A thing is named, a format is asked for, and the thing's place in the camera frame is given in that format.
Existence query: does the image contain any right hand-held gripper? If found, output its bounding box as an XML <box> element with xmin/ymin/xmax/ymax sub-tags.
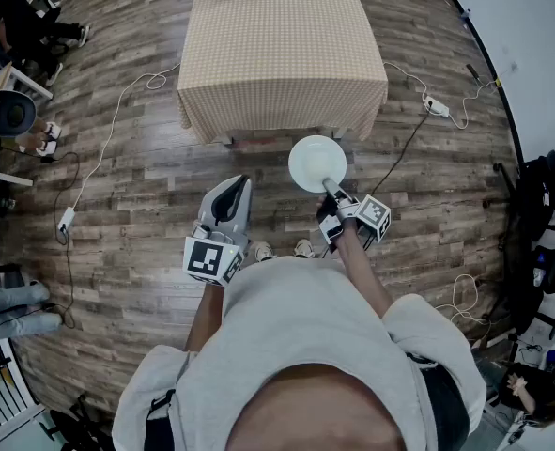
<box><xmin>317</xmin><ymin>178</ymin><xmax>393</xmax><ymax>249</ymax></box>

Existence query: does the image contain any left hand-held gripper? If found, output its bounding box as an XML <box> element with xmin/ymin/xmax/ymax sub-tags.
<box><xmin>183</xmin><ymin>174</ymin><xmax>254</xmax><ymax>288</ymax></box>

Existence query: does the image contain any white plate of food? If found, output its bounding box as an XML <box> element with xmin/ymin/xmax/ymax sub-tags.
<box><xmin>287</xmin><ymin>134</ymin><xmax>347</xmax><ymax>194</ymax></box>

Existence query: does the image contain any person's left forearm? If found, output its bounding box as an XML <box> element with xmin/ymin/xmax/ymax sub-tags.
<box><xmin>184</xmin><ymin>283</ymin><xmax>226</xmax><ymax>354</ymax></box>

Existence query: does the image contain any person's right forearm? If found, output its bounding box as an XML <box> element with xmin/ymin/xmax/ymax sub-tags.
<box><xmin>337</xmin><ymin>225</ymin><xmax>395</xmax><ymax>319</ymax></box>

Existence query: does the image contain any person's right hand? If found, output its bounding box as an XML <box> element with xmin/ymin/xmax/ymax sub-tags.
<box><xmin>315</xmin><ymin>195</ymin><xmax>340</xmax><ymax>227</ymax></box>

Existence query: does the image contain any person's white left shoe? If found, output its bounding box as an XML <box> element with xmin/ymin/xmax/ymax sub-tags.
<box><xmin>253</xmin><ymin>241</ymin><xmax>276</xmax><ymax>263</ymax></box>

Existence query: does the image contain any white power strip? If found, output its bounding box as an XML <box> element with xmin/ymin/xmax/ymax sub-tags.
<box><xmin>422</xmin><ymin>95</ymin><xmax>451</xmax><ymax>117</ymax></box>

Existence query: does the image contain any person's grey shirt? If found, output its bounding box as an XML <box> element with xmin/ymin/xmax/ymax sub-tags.
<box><xmin>111</xmin><ymin>256</ymin><xmax>487</xmax><ymax>451</ymax></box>

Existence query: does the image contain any checkered cloth table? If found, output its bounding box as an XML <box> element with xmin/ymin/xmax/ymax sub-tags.
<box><xmin>177</xmin><ymin>0</ymin><xmax>390</xmax><ymax>146</ymax></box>

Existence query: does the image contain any white power adapter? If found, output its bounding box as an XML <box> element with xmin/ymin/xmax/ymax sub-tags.
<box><xmin>56</xmin><ymin>207</ymin><xmax>77</xmax><ymax>234</ymax></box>

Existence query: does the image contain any black office chair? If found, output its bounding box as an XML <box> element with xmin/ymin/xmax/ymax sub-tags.
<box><xmin>492</xmin><ymin>138</ymin><xmax>555</xmax><ymax>342</ymax></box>

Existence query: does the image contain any white desk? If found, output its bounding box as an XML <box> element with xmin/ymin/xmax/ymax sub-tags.
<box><xmin>0</xmin><ymin>61</ymin><xmax>54</xmax><ymax>101</ymax></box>

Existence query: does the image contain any long white cable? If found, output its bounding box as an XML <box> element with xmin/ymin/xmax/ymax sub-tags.
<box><xmin>69</xmin><ymin>62</ymin><xmax>182</xmax><ymax>211</ymax></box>

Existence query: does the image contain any thin black floor cable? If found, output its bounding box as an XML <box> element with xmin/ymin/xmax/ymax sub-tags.
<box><xmin>37</xmin><ymin>151</ymin><xmax>82</xmax><ymax>331</ymax></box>

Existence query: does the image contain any coiled white cable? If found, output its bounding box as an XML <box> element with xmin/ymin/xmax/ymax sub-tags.
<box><xmin>434</xmin><ymin>273</ymin><xmax>494</xmax><ymax>345</ymax></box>

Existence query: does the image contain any black shoulder strap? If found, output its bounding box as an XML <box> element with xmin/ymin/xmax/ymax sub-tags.
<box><xmin>405</xmin><ymin>351</ymin><xmax>471</xmax><ymax>451</ymax></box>
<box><xmin>146</xmin><ymin>389</ymin><xmax>177</xmax><ymax>451</ymax></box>

